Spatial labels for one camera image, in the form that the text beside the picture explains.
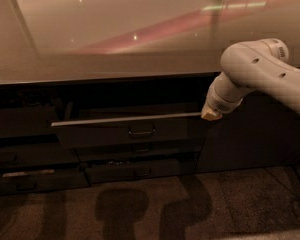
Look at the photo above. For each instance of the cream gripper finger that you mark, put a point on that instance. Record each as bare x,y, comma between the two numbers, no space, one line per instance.
209,114

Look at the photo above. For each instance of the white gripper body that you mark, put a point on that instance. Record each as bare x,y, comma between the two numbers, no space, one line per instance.
220,104

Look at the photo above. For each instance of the dark drawer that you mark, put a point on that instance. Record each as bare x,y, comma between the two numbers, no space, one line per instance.
26,121
34,155
137,150
58,180
139,170
92,127

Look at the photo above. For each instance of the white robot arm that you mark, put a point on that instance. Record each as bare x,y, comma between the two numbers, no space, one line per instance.
253,66

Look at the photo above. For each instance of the dark cabinet frame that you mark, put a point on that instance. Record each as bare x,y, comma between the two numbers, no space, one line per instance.
99,94

